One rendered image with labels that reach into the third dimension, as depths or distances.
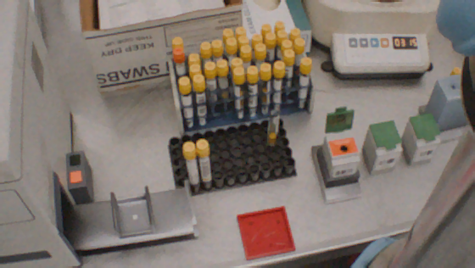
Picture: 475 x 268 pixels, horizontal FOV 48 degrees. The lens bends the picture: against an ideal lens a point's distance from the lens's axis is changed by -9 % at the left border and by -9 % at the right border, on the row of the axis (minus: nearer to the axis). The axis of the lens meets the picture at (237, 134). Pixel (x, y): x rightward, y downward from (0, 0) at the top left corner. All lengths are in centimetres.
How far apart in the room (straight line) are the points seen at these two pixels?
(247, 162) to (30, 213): 33
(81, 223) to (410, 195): 47
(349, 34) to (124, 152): 40
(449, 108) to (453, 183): 57
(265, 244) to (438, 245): 48
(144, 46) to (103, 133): 15
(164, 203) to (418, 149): 37
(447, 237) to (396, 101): 64
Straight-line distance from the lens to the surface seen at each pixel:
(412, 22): 96
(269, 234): 80
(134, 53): 89
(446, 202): 32
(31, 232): 71
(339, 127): 80
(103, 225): 79
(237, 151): 85
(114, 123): 92
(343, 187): 83
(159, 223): 78
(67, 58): 103
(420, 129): 85
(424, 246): 37
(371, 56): 95
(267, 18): 94
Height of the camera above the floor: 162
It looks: 57 degrees down
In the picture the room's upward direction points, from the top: 1 degrees counter-clockwise
